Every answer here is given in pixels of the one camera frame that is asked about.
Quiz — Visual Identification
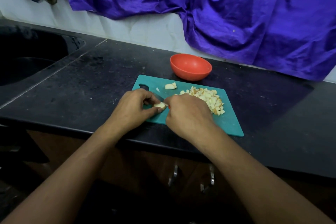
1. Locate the person's left hand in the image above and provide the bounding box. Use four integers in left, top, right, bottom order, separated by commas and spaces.
104, 89, 166, 137

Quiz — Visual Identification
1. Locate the person's right hand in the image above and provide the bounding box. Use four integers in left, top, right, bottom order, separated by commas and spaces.
164, 94, 217, 143

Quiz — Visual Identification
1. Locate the pile of diced apple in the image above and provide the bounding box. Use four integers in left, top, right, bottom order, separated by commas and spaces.
177, 86, 225, 116

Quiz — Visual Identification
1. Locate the teal plastic cutting board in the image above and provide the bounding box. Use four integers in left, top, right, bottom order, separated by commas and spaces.
131, 74, 245, 137

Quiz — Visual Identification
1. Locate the orange bowl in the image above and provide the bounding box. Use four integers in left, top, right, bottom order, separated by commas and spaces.
169, 53, 213, 82

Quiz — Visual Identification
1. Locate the person's left forearm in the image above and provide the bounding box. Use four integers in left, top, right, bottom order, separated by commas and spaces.
2, 124, 123, 224

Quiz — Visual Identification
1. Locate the person's right forearm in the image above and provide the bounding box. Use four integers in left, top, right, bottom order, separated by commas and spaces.
201, 126, 334, 224

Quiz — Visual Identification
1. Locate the dark kitchen sink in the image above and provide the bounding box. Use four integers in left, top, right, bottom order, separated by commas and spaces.
0, 26, 86, 88

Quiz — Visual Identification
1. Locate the purple cloth curtain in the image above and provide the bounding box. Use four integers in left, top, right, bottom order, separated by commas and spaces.
56, 0, 336, 82

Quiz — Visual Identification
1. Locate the metal cabinet handle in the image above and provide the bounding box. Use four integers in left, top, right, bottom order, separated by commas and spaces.
168, 163, 179, 187
199, 163, 215, 193

